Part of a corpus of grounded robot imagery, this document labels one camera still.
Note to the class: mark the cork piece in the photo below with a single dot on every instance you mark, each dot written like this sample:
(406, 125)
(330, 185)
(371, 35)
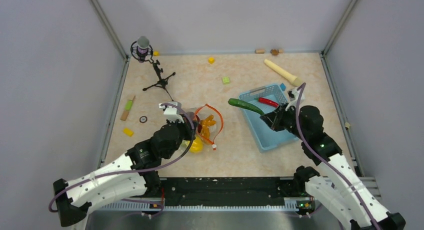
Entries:
(260, 51)

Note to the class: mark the yellow toy lemon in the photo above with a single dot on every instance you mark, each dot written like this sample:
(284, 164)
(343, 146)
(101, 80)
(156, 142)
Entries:
(196, 145)

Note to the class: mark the green wooden knife toy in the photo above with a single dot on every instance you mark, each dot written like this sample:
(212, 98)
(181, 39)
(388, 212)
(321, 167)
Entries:
(127, 107)

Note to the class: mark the yellow block left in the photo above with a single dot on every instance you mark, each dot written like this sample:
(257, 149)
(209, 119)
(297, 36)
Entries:
(128, 132)

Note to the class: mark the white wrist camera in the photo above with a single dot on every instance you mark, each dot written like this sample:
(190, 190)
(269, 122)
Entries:
(295, 97)
(172, 111)

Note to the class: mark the microphone on black tripod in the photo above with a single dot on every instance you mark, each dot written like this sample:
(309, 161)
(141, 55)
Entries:
(142, 51)

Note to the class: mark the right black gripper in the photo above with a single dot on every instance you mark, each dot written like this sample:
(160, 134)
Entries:
(274, 119)

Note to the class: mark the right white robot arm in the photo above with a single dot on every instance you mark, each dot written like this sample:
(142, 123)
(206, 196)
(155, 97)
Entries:
(335, 184)

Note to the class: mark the green toy block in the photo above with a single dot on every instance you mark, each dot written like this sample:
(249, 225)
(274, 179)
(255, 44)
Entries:
(226, 80)

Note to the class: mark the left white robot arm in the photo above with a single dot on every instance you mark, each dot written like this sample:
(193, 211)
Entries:
(134, 173)

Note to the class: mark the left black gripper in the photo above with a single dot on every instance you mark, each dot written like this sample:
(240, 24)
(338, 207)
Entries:
(186, 126)

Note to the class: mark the yellow cube block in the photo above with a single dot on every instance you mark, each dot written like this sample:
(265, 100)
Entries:
(211, 60)

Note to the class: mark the green toy cucumber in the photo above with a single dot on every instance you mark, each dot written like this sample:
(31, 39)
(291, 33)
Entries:
(245, 105)

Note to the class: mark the cream wooden rolling pin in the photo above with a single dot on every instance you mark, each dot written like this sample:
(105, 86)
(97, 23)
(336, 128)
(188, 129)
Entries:
(294, 80)

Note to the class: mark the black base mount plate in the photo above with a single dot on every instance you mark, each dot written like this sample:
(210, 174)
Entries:
(227, 191)

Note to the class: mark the clear orange-zip bag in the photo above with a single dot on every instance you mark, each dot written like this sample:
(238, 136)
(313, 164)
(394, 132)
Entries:
(200, 113)

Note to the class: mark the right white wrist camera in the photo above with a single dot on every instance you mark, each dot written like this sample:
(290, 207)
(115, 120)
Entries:
(295, 97)

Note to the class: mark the red toy chili pepper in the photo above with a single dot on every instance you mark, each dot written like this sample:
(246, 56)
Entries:
(267, 101)

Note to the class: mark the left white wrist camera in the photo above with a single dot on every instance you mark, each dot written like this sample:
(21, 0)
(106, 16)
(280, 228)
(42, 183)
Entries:
(172, 111)

